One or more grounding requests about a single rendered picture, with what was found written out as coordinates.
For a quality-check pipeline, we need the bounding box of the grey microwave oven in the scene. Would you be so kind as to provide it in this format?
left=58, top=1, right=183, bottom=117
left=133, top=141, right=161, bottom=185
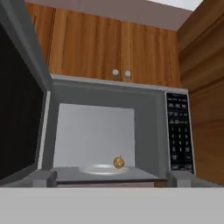
left=37, top=73, right=197, bottom=188

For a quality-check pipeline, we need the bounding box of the tall wooden cabinet panel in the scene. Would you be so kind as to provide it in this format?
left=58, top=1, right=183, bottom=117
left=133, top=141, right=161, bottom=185
left=176, top=0, right=224, bottom=187

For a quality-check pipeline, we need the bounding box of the brown round onion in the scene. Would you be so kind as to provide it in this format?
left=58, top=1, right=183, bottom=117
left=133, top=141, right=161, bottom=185
left=112, top=155, right=127, bottom=171

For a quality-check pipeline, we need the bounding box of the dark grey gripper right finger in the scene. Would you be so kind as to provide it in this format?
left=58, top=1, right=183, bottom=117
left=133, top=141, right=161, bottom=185
left=166, top=170, right=223, bottom=188

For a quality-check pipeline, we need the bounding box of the white round plate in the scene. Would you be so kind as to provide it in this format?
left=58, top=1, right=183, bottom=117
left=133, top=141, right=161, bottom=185
left=78, top=164, right=129, bottom=176

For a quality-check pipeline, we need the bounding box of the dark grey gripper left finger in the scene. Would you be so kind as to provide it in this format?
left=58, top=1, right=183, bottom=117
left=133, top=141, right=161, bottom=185
left=1, top=169, right=58, bottom=188

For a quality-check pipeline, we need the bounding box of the microwave door with black window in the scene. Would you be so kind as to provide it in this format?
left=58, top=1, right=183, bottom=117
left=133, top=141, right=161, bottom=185
left=0, top=0, right=54, bottom=186

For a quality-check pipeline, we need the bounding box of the wide wooden cupboard door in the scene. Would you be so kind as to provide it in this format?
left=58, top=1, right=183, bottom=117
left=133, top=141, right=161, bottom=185
left=47, top=7, right=123, bottom=81

